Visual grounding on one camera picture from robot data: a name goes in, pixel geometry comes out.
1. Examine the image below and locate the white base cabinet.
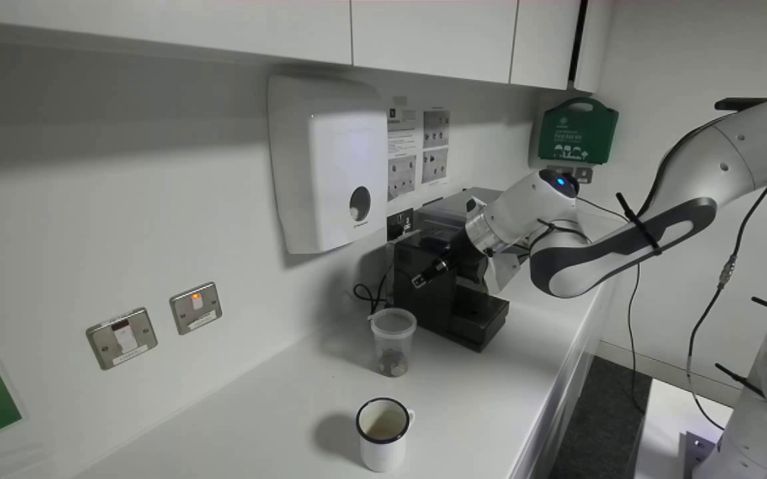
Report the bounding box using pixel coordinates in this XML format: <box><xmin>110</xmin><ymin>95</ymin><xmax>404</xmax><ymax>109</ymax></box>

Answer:
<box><xmin>509</xmin><ymin>282</ymin><xmax>618</xmax><ymax>479</ymax></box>

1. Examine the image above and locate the white paper towel dispenser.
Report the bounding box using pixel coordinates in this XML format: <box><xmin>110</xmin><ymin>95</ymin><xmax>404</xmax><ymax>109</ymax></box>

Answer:
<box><xmin>265</xmin><ymin>73</ymin><xmax>391</xmax><ymax>261</ymax></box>

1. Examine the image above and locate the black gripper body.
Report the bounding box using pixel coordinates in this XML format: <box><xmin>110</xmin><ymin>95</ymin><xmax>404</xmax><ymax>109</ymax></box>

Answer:
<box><xmin>427</xmin><ymin>222</ymin><xmax>488</xmax><ymax>274</ymax></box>

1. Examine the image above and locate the white mug with dark rim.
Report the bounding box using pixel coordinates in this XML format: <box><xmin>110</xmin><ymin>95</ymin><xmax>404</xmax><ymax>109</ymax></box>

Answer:
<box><xmin>351</xmin><ymin>393</ymin><xmax>416</xmax><ymax>473</ymax></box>

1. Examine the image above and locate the white robot base platform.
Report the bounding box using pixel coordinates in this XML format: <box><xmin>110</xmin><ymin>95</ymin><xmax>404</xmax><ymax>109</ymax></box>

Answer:
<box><xmin>633</xmin><ymin>377</ymin><xmax>733</xmax><ymax>479</ymax></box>

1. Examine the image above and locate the black wall socket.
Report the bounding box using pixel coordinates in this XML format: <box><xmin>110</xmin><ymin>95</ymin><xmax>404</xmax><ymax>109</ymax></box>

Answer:
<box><xmin>383</xmin><ymin>208</ymin><xmax>419</xmax><ymax>244</ymax></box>

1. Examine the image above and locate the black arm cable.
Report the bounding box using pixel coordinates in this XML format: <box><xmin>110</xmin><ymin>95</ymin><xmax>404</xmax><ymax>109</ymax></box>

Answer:
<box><xmin>684</xmin><ymin>182</ymin><xmax>767</xmax><ymax>409</ymax></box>

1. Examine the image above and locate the clear plastic cup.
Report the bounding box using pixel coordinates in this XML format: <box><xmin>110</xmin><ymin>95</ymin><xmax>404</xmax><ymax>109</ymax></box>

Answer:
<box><xmin>367</xmin><ymin>305</ymin><xmax>421</xmax><ymax>379</ymax></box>

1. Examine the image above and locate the black coffee maker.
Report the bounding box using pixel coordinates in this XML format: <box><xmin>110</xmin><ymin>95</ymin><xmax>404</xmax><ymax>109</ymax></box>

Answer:
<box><xmin>387</xmin><ymin>222</ymin><xmax>510</xmax><ymax>353</ymax></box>

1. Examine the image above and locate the black coffee maker cable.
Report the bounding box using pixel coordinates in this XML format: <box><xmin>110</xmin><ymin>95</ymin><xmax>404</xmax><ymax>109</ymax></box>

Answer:
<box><xmin>351</xmin><ymin>278</ymin><xmax>391</xmax><ymax>316</ymax></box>

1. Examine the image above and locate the thin gray cable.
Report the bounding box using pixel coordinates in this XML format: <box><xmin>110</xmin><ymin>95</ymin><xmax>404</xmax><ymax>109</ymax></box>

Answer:
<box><xmin>621</xmin><ymin>262</ymin><xmax>648</xmax><ymax>374</ymax></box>

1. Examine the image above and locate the paper sheet with text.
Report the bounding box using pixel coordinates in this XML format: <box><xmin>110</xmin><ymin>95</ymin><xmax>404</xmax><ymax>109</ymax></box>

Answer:
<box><xmin>387</xmin><ymin>103</ymin><xmax>423</xmax><ymax>156</ymax></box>

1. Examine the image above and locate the green first aid box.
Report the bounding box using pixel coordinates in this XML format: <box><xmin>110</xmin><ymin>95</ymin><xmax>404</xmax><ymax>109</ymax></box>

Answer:
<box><xmin>532</xmin><ymin>95</ymin><xmax>621</xmax><ymax>168</ymax></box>

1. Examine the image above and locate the white wall cabinet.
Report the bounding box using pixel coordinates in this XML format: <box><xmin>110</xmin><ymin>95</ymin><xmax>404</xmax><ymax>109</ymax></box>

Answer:
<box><xmin>0</xmin><ymin>0</ymin><xmax>618</xmax><ymax>95</ymax></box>

